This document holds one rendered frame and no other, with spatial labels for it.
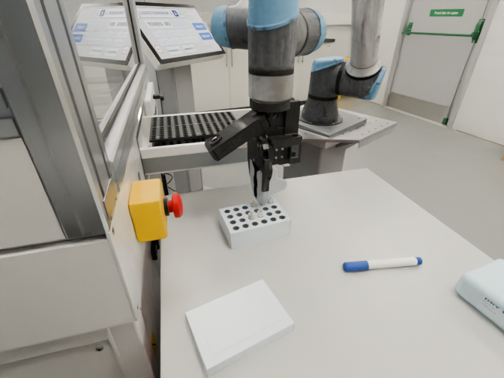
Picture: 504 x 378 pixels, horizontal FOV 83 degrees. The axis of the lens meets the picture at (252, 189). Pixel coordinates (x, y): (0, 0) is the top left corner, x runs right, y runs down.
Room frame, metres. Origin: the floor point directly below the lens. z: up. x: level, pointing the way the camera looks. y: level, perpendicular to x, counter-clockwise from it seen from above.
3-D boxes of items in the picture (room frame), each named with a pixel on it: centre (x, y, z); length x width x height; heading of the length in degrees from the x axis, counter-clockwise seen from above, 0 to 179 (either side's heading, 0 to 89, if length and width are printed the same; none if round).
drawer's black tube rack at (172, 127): (0.71, 0.15, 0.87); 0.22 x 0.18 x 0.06; 105
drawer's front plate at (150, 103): (0.98, 0.34, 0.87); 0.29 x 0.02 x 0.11; 15
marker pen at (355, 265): (0.35, -0.23, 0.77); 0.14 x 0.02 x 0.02; 96
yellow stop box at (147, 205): (0.37, 0.16, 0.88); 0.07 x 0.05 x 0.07; 15
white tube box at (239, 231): (0.46, 0.00, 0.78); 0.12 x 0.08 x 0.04; 111
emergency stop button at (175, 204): (0.37, 0.13, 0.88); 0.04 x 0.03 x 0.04; 15
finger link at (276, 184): (0.48, -0.04, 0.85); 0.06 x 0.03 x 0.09; 111
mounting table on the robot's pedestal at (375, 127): (1.18, -0.30, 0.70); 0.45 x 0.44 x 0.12; 132
